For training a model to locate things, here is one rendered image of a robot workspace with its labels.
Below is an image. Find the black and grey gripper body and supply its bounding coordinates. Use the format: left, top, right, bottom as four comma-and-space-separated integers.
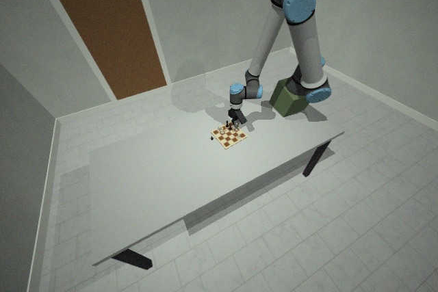
228, 108, 239, 120

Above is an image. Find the brown and cream chessboard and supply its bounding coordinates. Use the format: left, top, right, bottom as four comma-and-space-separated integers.
211, 121, 248, 149

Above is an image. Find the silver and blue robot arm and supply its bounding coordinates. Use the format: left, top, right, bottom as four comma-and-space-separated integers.
229, 0, 331, 124

